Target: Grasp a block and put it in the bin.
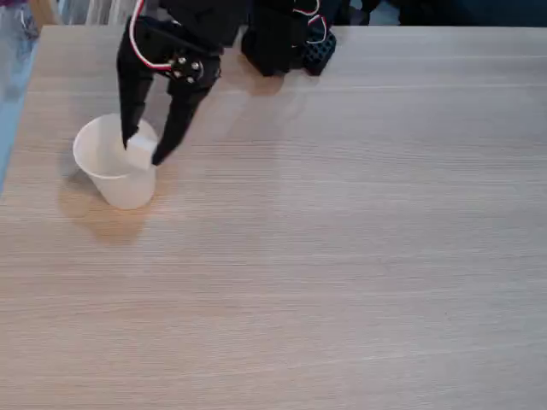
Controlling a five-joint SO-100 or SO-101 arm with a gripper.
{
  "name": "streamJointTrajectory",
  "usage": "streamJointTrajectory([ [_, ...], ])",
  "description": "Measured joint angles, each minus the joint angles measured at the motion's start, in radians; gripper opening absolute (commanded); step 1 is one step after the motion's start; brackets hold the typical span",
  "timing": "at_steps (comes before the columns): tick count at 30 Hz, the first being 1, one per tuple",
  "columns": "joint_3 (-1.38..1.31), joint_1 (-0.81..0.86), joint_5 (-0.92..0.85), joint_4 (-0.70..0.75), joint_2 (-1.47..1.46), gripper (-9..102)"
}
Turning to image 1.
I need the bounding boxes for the white cube block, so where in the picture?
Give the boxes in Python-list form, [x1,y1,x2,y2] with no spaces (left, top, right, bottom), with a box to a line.
[126,133,157,171]

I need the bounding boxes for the pale striped curtain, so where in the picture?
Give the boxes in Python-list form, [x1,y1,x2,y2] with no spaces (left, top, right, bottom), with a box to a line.
[63,0,149,26]

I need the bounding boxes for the white paper cup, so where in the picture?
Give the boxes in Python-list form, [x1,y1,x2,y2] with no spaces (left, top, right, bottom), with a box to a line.
[72,112,159,211]

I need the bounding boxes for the person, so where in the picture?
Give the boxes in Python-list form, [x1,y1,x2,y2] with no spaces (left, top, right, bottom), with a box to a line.
[0,0,42,103]

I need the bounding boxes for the red and white cable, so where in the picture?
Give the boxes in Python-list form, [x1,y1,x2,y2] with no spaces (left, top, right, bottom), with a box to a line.
[126,0,173,79]

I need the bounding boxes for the wooden chair frame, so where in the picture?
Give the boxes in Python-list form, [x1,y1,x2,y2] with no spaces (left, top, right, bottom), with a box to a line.
[26,0,63,26]

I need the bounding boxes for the red white arm cable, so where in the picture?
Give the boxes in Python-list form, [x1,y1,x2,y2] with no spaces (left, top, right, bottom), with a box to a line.
[291,0,329,44]

